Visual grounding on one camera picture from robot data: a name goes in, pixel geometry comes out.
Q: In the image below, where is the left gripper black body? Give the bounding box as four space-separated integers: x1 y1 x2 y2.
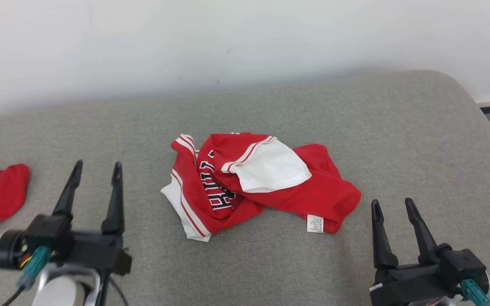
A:
64 233 133 276

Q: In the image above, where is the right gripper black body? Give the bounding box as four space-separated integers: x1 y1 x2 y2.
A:
370 263 462 306

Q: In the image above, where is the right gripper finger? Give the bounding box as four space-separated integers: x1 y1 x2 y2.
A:
405 198 439 264
371 200 399 269

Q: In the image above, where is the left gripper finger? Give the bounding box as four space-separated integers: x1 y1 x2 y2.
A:
52 160 84 219
101 161 125 235

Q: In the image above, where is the red Bulls basketball jersey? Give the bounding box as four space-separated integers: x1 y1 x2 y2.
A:
161 132 362 242

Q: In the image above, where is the grey fabric sofa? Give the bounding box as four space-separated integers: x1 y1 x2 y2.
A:
0 70 490 306

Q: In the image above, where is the thin black cable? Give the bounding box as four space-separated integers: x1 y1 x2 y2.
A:
98 272 129 306
0 286 26 306

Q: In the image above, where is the left camera teal connector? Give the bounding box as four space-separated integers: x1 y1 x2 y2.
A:
17 246 53 290

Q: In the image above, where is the camera teal connector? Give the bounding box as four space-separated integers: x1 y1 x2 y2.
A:
17 246 53 290
460 279 490 306

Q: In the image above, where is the right camera teal connector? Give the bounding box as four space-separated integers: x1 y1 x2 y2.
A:
460 279 490 306

